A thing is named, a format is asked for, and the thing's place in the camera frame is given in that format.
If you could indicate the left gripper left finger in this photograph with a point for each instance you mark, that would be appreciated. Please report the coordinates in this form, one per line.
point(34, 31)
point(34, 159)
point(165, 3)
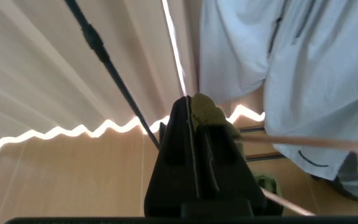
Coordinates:
point(166, 193)

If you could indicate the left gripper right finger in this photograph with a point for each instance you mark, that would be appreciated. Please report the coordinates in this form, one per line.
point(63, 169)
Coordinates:
point(238, 189)

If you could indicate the green garment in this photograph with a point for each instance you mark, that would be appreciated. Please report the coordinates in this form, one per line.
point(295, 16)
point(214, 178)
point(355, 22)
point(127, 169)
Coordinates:
point(207, 112)

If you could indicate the pink clothes hanger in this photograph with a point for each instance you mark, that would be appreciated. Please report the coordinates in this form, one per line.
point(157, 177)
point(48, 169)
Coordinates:
point(322, 143)

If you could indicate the pale grey shorts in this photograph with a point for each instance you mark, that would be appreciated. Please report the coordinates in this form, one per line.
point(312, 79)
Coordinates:
point(322, 77)

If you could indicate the black clothes rack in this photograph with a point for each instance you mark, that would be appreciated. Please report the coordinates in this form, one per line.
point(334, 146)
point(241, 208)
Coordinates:
point(95, 43)

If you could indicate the beige curtain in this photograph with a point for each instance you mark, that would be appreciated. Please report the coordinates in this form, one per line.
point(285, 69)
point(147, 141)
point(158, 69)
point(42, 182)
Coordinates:
point(42, 62)

